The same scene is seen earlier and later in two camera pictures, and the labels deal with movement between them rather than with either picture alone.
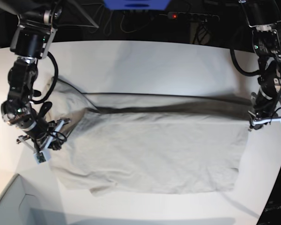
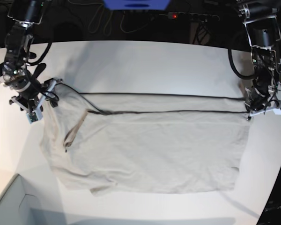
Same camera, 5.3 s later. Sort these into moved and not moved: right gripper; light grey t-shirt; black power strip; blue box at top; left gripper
Moved: right gripper; left gripper
Not moved: black power strip; light grey t-shirt; blue box at top
